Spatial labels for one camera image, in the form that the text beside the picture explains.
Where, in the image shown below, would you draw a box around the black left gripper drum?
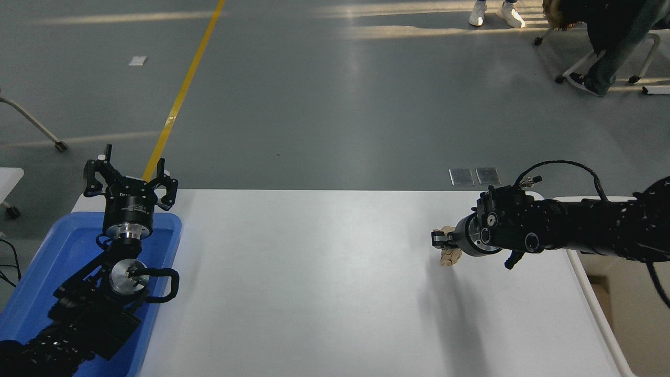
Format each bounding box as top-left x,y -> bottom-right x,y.
102,177 -> 158,227

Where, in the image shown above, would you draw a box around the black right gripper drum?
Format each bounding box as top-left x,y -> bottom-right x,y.
453,216 -> 475,256

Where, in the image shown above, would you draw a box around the tan paper ball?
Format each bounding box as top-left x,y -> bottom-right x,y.
439,225 -> 463,267

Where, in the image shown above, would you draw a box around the blue plastic tray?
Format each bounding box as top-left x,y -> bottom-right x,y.
0,211 -> 182,377

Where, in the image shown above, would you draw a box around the grey chair leg with caster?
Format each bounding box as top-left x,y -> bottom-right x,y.
0,96 -> 68,153

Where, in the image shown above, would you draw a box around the white side table with caster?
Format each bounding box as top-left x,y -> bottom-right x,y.
0,168 -> 24,219

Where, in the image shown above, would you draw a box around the large pale bin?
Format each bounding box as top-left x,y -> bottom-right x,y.
547,196 -> 670,377

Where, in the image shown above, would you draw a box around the person in white shoes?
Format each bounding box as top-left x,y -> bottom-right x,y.
468,0 -> 526,28

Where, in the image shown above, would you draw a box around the seated person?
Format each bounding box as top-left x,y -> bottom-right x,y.
542,0 -> 670,97

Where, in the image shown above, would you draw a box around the white wheeled chair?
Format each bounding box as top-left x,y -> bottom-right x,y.
534,24 -> 661,84

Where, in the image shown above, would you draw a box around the thin black cables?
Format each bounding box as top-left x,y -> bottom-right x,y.
0,238 -> 23,287

